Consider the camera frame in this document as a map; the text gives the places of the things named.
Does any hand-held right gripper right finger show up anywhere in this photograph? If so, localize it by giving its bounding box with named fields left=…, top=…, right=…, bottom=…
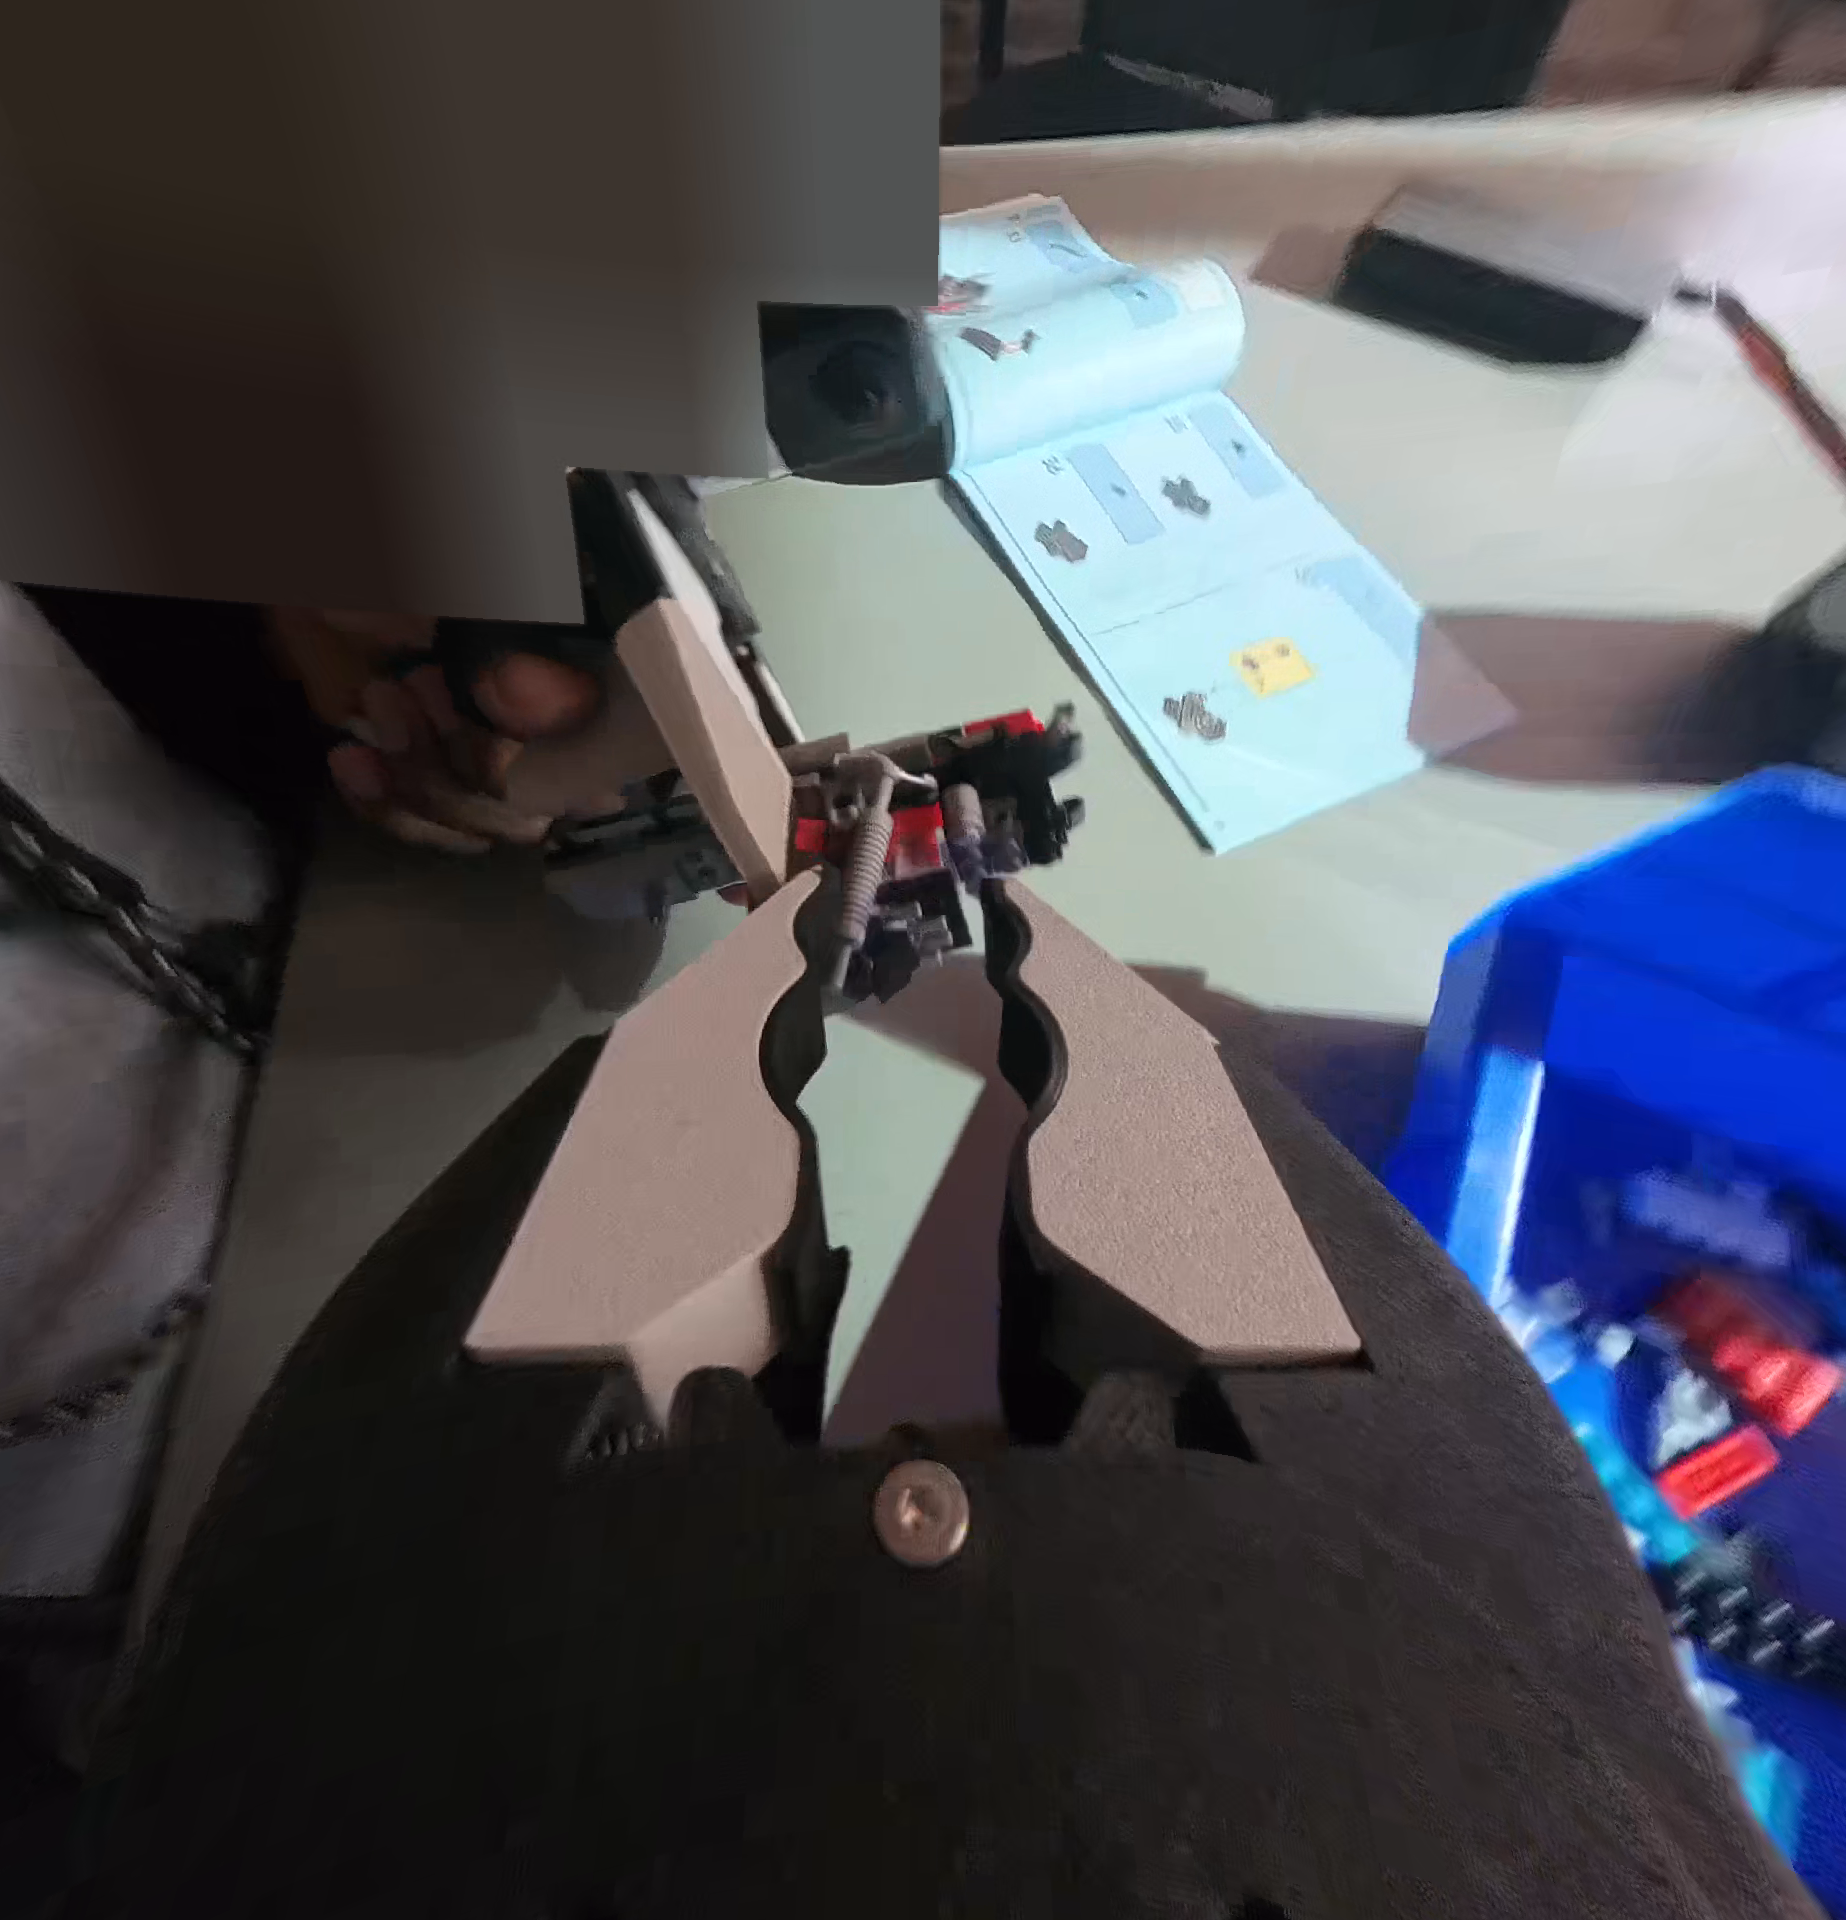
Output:
left=981, top=877, right=1367, bottom=1445

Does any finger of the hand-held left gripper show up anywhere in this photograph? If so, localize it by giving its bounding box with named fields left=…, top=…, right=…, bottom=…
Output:
left=611, top=593, right=799, bottom=889

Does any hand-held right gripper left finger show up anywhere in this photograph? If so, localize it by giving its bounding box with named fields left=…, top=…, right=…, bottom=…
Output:
left=461, top=871, right=852, bottom=1430

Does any grey toy exhaust pipe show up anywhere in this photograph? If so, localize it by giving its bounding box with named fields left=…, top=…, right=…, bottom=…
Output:
left=821, top=750, right=942, bottom=994

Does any toy brick truck model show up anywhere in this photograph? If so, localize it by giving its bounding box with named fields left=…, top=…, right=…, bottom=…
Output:
left=540, top=702, right=1089, bottom=1009

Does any blue plastic bin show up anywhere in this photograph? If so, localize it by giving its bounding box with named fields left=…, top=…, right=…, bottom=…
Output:
left=1385, top=765, right=1846, bottom=1920

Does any light blue instruction booklet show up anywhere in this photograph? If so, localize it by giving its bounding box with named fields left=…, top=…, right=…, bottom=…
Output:
left=935, top=196, right=1431, bottom=857

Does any pile of toy bricks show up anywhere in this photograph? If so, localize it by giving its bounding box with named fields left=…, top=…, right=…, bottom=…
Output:
left=1507, top=1171, right=1846, bottom=1802

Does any person's left hand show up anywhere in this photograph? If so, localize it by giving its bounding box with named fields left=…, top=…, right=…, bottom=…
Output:
left=324, top=615, right=628, bottom=855

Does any black power bank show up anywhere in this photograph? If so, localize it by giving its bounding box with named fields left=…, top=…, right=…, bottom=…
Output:
left=1332, top=222, right=1654, bottom=372

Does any black cube charger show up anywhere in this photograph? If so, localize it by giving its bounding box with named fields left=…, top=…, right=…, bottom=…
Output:
left=1654, top=552, right=1846, bottom=784

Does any black patterned drawstring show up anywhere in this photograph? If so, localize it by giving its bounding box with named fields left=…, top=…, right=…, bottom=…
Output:
left=0, top=1279, right=213, bottom=1459
left=0, top=737, right=268, bottom=1058

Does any red cable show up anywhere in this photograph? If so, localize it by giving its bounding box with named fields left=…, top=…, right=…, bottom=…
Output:
left=1672, top=282, right=1846, bottom=514

